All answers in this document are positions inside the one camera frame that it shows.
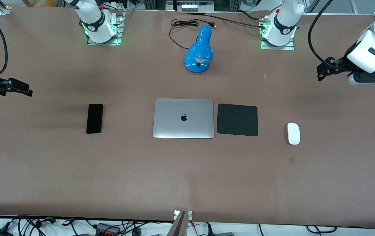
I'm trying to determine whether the white computer mouse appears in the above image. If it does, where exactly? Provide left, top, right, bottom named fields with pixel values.
left=287, top=123, right=301, bottom=145

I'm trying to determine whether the black smartphone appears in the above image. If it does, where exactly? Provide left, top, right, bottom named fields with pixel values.
left=86, top=104, right=104, bottom=134

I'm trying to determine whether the black mouse pad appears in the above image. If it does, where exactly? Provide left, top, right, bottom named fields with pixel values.
left=217, top=103, right=258, bottom=137

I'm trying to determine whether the blue desk lamp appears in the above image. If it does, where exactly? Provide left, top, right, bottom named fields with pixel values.
left=184, top=25, right=214, bottom=73

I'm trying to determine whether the white power strip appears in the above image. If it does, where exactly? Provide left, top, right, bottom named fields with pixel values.
left=181, top=3, right=208, bottom=13

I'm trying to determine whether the silver closed laptop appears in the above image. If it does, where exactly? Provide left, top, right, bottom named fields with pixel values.
left=152, top=98, right=214, bottom=139

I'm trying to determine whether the grey connector with orange levers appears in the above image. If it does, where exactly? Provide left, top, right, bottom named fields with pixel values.
left=95, top=223, right=121, bottom=235

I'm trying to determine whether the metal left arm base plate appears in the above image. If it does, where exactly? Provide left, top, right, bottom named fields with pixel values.
left=260, top=15, right=295, bottom=50

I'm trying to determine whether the thick black base cable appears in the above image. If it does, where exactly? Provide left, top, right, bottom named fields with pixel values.
left=187, top=12, right=267, bottom=29

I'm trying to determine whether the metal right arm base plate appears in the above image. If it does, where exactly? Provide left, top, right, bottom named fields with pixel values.
left=87, top=10, right=124, bottom=46

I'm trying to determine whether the tangled black floor cable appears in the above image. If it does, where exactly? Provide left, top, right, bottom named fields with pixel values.
left=12, top=215, right=57, bottom=236

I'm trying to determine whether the black lamp power cord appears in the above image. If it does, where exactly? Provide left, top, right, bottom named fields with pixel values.
left=169, top=19, right=217, bottom=50

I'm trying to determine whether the looped black floor cable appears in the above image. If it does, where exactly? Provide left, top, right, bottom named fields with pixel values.
left=306, top=225, right=337, bottom=234

